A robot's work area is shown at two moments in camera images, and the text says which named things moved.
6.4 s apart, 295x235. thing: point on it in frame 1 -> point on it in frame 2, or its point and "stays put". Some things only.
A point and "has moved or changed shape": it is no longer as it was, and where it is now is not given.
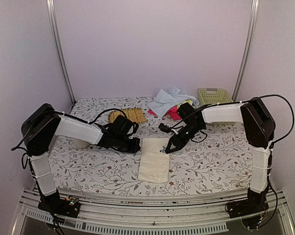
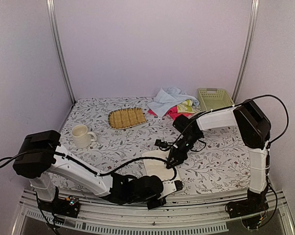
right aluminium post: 252,26 stays put
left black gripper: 136,147 -> 158,204
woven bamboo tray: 135,114 stays put
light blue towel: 168,97 stays put
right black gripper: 178,142 -> 181,156
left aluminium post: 52,12 stays put
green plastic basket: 211,96 stays put
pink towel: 173,113 stays put
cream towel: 154,165 has moved or changed shape
